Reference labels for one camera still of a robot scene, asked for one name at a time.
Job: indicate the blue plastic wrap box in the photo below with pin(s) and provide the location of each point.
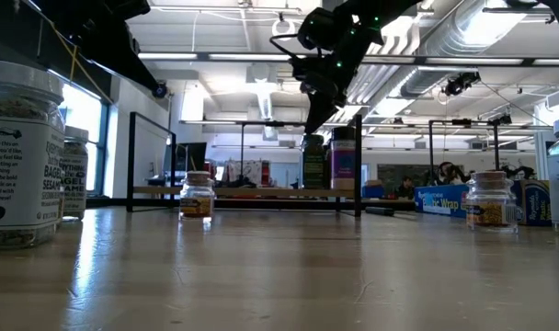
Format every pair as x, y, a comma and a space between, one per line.
440, 202

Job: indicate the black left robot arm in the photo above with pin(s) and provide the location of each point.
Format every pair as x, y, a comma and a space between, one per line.
17, 27

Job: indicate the black aluminium table frame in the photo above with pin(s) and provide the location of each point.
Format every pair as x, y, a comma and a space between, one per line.
261, 204

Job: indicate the purple label black-lid spice jar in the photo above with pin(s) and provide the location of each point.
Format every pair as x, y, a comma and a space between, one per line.
344, 161

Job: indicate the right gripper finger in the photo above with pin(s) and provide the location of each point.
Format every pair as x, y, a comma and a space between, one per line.
318, 112

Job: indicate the small cork-top glass jar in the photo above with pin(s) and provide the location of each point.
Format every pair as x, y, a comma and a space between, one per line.
491, 207
197, 197

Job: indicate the silver ventilation duct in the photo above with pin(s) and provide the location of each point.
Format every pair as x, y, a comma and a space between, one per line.
445, 41

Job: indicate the black ceiling camera cluster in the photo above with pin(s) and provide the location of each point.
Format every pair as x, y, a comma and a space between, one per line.
461, 83

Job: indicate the blue storage bin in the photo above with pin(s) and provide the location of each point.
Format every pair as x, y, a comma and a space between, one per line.
373, 191

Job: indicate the person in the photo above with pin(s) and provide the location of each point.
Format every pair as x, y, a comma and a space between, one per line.
521, 173
406, 188
446, 174

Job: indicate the green-lid oregano spice jar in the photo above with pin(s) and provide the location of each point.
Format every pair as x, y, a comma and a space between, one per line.
314, 165

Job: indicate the long ceiling light strip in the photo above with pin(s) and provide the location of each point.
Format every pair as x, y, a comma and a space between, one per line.
242, 57
486, 61

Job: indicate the black monitor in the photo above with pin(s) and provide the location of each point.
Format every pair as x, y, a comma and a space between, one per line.
194, 156

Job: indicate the black pipe stand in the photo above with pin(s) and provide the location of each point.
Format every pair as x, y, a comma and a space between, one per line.
215, 122
445, 123

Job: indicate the wooden shelf with black frame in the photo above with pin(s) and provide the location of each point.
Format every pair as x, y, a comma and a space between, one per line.
261, 191

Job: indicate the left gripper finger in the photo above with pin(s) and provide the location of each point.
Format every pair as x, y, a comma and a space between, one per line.
137, 64

